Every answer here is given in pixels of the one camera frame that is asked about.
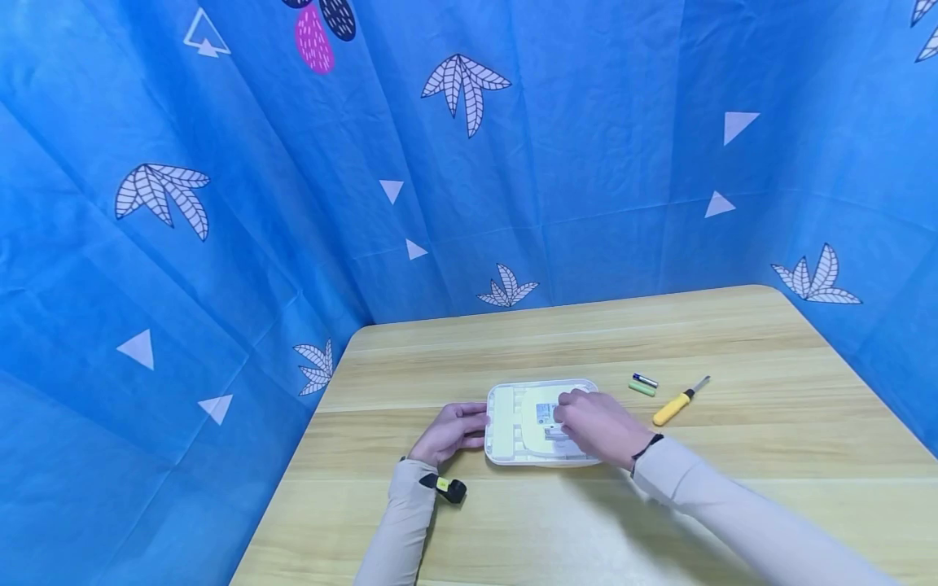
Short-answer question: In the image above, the person's right forearm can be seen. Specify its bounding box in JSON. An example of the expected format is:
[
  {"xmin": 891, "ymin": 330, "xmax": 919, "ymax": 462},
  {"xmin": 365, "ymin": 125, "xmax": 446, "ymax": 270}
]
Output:
[{"xmin": 633, "ymin": 438, "xmax": 902, "ymax": 586}]

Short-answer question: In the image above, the white rectangular scale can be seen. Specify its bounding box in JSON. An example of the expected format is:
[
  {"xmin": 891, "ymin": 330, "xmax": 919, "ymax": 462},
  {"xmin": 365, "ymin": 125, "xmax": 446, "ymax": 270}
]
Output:
[{"xmin": 484, "ymin": 378, "xmax": 603, "ymax": 468}]

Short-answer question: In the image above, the person's left forearm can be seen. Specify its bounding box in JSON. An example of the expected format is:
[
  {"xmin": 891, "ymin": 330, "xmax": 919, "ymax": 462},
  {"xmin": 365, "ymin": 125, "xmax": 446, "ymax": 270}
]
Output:
[{"xmin": 353, "ymin": 458, "xmax": 441, "ymax": 586}]

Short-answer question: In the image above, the person's left hand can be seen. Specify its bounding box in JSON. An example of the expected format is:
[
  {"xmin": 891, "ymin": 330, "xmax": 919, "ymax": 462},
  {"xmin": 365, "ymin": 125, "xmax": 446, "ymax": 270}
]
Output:
[{"xmin": 408, "ymin": 402, "xmax": 491, "ymax": 469}]

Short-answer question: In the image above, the black wrist band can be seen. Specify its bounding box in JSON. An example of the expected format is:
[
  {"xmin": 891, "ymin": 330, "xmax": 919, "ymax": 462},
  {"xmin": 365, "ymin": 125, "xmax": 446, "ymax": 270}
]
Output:
[{"xmin": 399, "ymin": 457, "xmax": 468, "ymax": 505}]

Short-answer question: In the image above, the yellow handled screwdriver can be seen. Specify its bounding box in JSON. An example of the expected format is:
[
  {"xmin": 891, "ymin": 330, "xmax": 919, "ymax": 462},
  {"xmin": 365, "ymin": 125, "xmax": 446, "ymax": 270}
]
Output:
[{"xmin": 652, "ymin": 375, "xmax": 712, "ymax": 427}]

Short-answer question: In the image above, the person's right hand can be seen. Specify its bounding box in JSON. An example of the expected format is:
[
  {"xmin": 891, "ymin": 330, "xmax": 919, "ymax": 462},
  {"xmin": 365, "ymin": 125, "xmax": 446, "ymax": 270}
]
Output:
[{"xmin": 553, "ymin": 388, "xmax": 656, "ymax": 470}]

